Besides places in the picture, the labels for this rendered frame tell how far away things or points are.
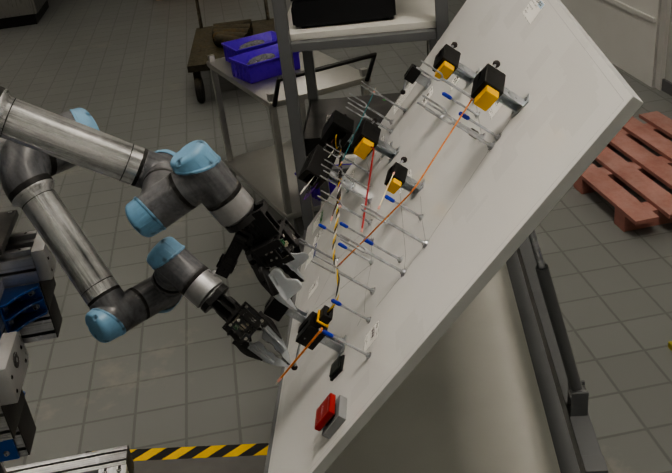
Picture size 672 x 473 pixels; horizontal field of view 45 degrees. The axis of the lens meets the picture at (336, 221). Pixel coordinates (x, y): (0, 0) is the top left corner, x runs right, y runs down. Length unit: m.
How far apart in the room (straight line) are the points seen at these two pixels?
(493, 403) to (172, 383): 1.81
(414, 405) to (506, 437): 0.23
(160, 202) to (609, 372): 2.25
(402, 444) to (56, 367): 2.20
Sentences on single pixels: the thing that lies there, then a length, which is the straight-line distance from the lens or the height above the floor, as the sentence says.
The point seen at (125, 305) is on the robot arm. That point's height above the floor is 1.19.
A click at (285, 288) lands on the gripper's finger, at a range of 1.51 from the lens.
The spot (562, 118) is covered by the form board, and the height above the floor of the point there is 1.59.
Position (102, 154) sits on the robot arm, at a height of 1.53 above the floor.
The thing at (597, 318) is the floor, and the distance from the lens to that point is 3.60.
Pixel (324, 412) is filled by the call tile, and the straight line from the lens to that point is 1.46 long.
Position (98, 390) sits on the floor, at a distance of 3.55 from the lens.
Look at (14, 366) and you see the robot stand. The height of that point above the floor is 1.09.
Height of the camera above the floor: 2.08
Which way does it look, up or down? 28 degrees down
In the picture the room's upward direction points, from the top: 7 degrees counter-clockwise
